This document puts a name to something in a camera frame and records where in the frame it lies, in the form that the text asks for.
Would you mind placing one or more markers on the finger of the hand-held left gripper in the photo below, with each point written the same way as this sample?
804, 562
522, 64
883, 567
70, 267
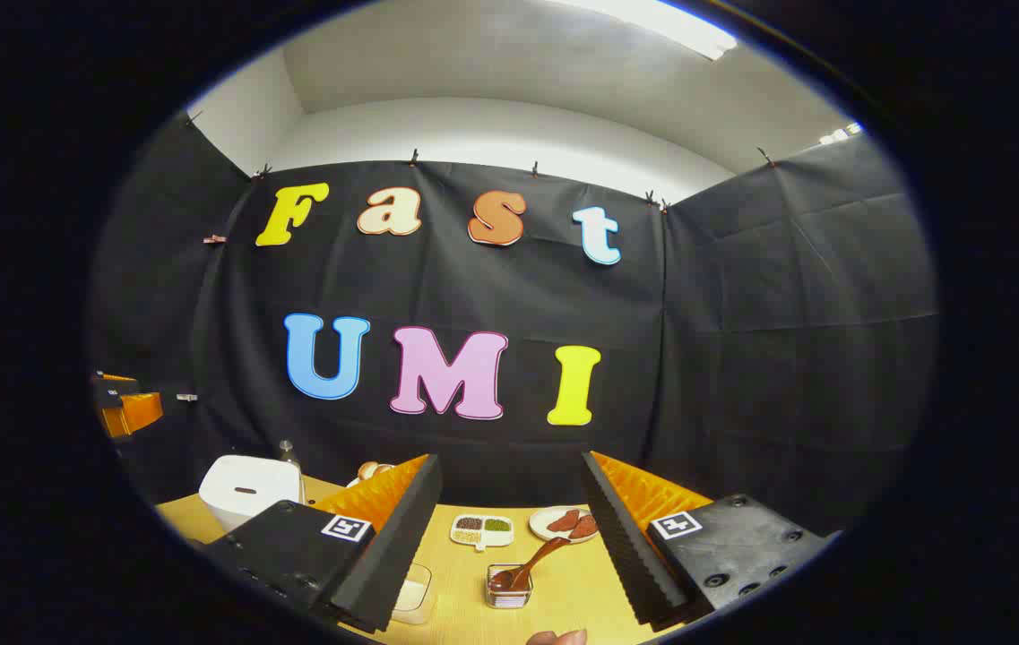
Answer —
119, 378
137, 414

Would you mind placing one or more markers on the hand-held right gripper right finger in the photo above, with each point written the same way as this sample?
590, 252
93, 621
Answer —
626, 537

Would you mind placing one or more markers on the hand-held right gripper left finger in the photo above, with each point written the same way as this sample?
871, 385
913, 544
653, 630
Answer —
397, 537

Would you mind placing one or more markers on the brown wooden spoon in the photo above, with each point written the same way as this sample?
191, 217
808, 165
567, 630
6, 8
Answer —
534, 560

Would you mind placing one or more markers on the white rice cooker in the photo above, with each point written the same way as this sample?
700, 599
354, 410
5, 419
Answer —
245, 493

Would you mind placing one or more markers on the clear plastic container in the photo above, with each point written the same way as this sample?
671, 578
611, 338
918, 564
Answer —
415, 573

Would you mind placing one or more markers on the red meat piece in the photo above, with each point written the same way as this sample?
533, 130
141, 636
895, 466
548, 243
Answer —
581, 528
563, 520

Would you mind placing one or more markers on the white divided bean dish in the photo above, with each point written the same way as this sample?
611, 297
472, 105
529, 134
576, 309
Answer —
480, 530

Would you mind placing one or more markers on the round white plate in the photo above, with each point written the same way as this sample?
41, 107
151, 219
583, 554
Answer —
540, 528

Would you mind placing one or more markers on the clear glass bottle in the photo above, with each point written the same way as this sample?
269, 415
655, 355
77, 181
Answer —
288, 451

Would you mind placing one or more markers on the black backdrop cloth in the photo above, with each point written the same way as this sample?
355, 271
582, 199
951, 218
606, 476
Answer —
742, 340

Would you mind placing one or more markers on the ceiling light strip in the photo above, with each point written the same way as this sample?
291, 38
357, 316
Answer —
661, 22

